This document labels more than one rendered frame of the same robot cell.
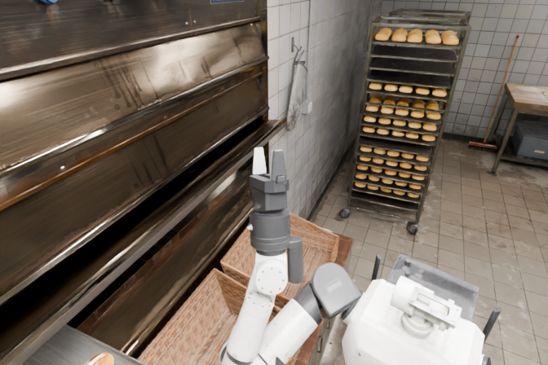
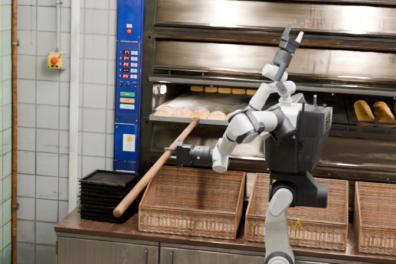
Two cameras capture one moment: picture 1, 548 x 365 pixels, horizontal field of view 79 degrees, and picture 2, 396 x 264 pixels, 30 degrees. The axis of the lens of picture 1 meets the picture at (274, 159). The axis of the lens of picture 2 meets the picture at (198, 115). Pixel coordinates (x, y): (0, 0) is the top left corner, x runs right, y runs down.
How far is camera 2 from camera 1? 366 cm
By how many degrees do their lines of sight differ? 71
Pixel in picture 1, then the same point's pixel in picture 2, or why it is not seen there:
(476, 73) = not seen: outside the picture
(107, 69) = (312, 7)
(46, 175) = (267, 39)
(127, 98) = (314, 22)
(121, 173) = (300, 59)
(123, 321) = not seen: hidden behind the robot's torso
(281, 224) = (280, 52)
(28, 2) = not seen: outside the picture
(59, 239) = (259, 67)
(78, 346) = not seen: hidden behind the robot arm
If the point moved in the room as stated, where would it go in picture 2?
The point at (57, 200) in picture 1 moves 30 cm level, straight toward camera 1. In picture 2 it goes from (267, 53) to (240, 55)
